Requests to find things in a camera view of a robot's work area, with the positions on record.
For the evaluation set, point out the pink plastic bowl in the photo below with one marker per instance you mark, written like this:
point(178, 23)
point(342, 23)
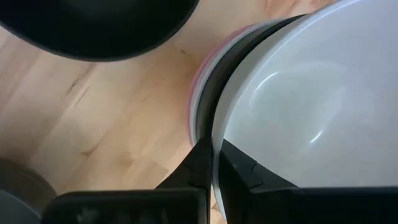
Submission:
point(188, 105)

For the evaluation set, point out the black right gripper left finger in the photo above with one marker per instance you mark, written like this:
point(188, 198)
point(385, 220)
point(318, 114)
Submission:
point(140, 207)

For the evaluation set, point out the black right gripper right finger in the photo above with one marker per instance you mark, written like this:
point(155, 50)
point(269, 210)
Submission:
point(280, 205)

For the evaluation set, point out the large white plastic bowl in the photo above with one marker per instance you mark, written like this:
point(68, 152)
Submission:
point(311, 93)

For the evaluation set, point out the black plastic bowl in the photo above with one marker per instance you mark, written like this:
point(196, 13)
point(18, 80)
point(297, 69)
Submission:
point(99, 25)
point(21, 186)

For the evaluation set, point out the small white plastic bowl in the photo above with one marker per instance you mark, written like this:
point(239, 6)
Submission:
point(193, 112)

